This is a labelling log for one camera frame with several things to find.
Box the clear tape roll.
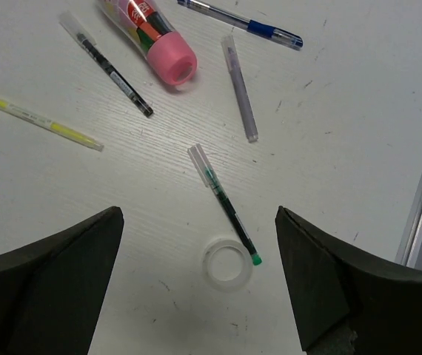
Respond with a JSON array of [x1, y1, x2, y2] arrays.
[[201, 239, 253, 293]]

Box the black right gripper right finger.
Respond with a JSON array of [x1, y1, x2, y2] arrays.
[[275, 207, 422, 354]]

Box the pink capped marker tube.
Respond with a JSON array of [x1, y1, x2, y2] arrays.
[[97, 0, 198, 87]]

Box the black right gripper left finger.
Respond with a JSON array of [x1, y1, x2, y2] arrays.
[[0, 206, 124, 354]]

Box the green gel pen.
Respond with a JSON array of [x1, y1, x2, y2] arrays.
[[187, 143, 262, 266]]

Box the yellow highlighter pen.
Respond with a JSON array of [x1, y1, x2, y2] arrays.
[[0, 99, 104, 152]]

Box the black gel pen clear cap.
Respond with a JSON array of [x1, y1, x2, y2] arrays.
[[58, 11, 154, 118]]

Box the blue grip ballpoint pen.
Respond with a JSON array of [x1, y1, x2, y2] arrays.
[[177, 0, 304, 50]]

